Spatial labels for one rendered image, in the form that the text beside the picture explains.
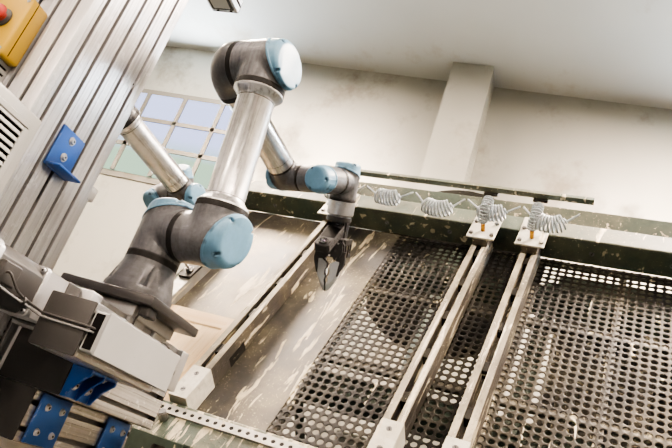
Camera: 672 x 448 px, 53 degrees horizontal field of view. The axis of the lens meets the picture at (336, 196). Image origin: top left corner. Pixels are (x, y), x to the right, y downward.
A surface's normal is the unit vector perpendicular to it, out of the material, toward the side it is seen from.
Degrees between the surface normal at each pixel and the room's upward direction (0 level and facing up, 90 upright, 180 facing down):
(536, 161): 90
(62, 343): 90
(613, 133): 90
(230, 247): 97
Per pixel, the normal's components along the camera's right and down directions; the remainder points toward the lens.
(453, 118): -0.21, -0.47
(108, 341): 0.93, 0.18
